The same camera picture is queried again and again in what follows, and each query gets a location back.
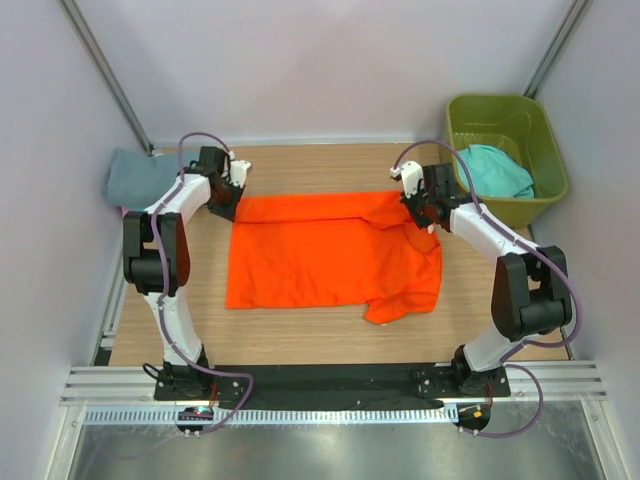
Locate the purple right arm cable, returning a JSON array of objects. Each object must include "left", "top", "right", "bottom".
[{"left": 390, "top": 139, "right": 585, "bottom": 437}]

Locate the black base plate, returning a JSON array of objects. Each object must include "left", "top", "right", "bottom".
[{"left": 142, "top": 363, "right": 511, "bottom": 411}]

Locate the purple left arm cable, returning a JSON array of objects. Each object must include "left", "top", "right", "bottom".
[{"left": 149, "top": 130, "right": 256, "bottom": 434}]

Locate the orange t-shirt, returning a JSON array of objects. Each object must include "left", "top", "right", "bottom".
[{"left": 225, "top": 191, "right": 443, "bottom": 324}]

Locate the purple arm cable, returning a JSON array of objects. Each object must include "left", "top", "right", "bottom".
[
  {"left": 149, "top": 130, "right": 256, "bottom": 434},
  {"left": 390, "top": 139, "right": 585, "bottom": 437}
]

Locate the grey-blue folded t-shirt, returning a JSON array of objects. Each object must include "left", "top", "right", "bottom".
[{"left": 103, "top": 148, "right": 180, "bottom": 210}]

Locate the teal t-shirt in bin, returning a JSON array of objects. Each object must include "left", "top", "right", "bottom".
[{"left": 458, "top": 144, "right": 535, "bottom": 198}]

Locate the aluminium frame rail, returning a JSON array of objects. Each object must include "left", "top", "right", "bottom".
[{"left": 61, "top": 360, "right": 606, "bottom": 411}]

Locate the green plastic bin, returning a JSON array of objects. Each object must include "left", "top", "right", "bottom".
[{"left": 440, "top": 94, "right": 568, "bottom": 229}]

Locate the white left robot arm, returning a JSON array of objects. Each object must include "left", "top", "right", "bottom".
[{"left": 123, "top": 146, "right": 252, "bottom": 400}]

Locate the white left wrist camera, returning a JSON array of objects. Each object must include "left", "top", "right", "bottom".
[{"left": 223, "top": 150, "right": 252, "bottom": 189}]

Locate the slotted cable duct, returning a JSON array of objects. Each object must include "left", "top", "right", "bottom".
[{"left": 84, "top": 404, "right": 458, "bottom": 426}]

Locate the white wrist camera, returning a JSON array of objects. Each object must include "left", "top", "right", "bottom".
[
  {"left": 223, "top": 150, "right": 252, "bottom": 189},
  {"left": 390, "top": 161, "right": 424, "bottom": 198}
]

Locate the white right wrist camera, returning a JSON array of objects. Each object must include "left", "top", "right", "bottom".
[{"left": 390, "top": 161, "right": 424, "bottom": 198}]

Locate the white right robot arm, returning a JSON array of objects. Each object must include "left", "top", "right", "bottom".
[{"left": 390, "top": 161, "right": 573, "bottom": 396}]

